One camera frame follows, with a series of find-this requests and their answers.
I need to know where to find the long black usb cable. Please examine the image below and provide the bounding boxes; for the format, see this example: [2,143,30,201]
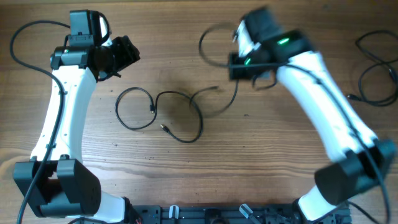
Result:
[346,29,398,107]

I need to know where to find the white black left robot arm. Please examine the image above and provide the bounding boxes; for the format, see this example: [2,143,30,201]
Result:
[13,10,143,223]

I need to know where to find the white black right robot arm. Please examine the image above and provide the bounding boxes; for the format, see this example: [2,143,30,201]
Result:
[228,7,396,223]

